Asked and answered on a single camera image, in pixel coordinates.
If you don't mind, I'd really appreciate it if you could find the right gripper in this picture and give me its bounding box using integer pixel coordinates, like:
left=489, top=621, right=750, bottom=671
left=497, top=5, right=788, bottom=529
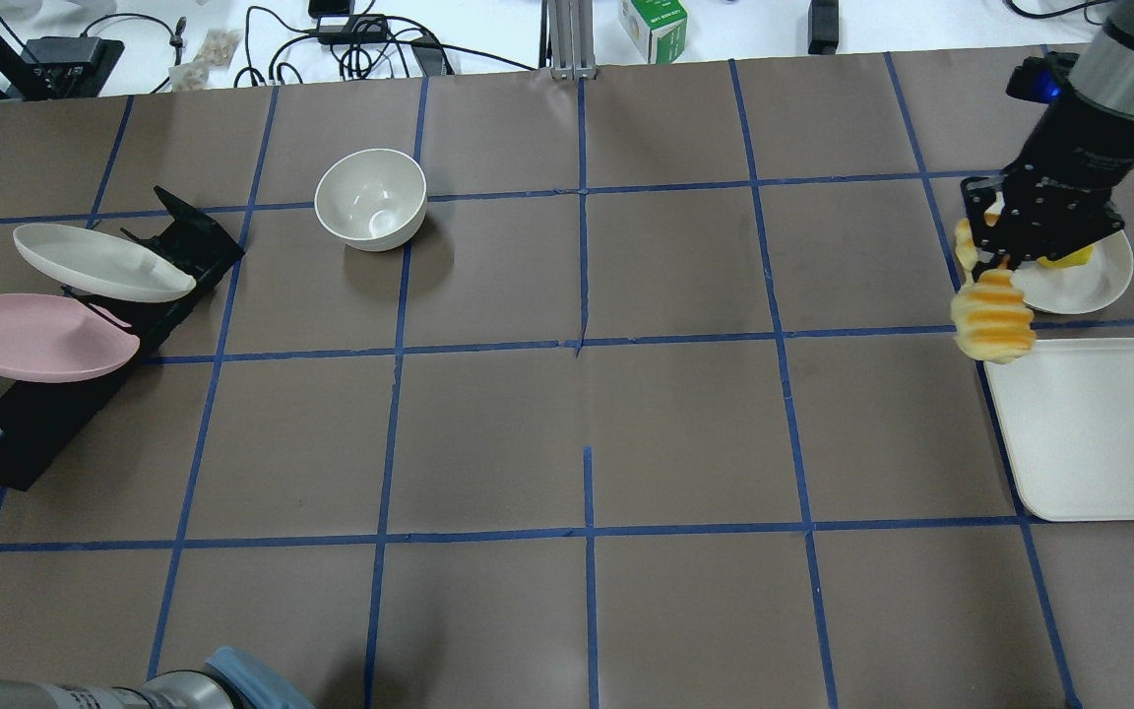
left=960, top=54, right=1134, bottom=271

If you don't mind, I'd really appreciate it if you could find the striped yellow bread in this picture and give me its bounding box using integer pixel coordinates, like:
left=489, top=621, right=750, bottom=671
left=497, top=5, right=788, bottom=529
left=950, top=219, right=1036, bottom=364

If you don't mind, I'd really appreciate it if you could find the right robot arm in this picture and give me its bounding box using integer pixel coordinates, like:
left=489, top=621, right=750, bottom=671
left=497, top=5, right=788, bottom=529
left=958, top=1, right=1134, bottom=280

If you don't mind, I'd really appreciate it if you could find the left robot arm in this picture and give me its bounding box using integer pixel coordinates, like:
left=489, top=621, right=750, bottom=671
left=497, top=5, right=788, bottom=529
left=0, top=645, right=315, bottom=708

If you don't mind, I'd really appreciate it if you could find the cream plate under lemon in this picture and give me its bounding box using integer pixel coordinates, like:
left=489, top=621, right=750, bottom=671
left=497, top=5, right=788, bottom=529
left=973, top=178, right=1134, bottom=315

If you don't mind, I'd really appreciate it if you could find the cream plate in rack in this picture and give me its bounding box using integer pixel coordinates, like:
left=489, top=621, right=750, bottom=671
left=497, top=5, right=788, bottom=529
left=12, top=222, right=197, bottom=302

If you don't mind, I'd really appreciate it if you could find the pink plate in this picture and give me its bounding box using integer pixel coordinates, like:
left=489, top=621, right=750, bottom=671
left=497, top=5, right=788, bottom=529
left=0, top=294, right=139, bottom=383

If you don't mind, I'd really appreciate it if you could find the black plate rack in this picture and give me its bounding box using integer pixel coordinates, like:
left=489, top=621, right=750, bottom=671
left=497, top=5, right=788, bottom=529
left=0, top=187, right=244, bottom=490

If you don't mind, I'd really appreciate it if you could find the yellow lemon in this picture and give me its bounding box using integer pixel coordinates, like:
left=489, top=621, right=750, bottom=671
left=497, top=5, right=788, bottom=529
left=1036, top=245, right=1097, bottom=269

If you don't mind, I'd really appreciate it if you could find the white rectangular tray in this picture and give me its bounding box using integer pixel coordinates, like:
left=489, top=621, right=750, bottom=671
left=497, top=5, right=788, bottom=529
left=984, top=338, right=1134, bottom=522

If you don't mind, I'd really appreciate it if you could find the black power adapter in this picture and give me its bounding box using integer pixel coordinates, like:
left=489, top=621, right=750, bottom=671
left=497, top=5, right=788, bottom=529
left=807, top=0, right=841, bottom=54

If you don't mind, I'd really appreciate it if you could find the green white box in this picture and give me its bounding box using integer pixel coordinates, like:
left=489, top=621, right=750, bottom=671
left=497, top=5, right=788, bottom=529
left=618, top=0, right=689, bottom=64

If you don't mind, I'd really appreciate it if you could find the cream bowl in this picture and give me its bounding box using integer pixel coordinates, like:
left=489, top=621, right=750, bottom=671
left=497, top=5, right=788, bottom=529
left=312, top=147, right=428, bottom=252

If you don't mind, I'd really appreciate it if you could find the aluminium frame post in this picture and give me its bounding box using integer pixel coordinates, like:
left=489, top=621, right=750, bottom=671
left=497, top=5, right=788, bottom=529
left=540, top=1, right=598, bottom=81

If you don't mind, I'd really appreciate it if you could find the black camera stand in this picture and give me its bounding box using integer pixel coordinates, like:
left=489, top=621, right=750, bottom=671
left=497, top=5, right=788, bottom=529
left=0, top=1, right=126, bottom=100

